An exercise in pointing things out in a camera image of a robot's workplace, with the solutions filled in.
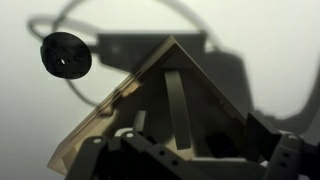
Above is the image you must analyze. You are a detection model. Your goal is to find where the black round knob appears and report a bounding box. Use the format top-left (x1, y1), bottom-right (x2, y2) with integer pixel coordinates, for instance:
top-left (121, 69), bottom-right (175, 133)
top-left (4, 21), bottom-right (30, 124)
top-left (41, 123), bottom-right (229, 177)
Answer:
top-left (39, 31), bottom-right (93, 80)

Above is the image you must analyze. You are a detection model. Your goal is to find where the square wooden tray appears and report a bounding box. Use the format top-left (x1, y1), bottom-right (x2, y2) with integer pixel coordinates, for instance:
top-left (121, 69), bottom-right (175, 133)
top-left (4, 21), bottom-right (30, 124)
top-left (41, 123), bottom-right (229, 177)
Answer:
top-left (46, 34), bottom-right (268, 177)

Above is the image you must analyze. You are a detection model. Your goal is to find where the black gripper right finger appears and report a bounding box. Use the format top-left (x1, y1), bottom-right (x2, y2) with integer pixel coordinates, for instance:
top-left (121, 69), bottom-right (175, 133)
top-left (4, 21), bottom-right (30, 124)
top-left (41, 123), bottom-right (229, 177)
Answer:
top-left (245, 112), bottom-right (320, 180)

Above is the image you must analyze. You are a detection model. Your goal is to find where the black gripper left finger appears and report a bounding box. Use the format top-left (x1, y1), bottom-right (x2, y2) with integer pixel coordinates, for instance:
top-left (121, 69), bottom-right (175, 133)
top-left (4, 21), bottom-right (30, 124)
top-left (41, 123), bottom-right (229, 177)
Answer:
top-left (64, 110), bottom-right (214, 180)

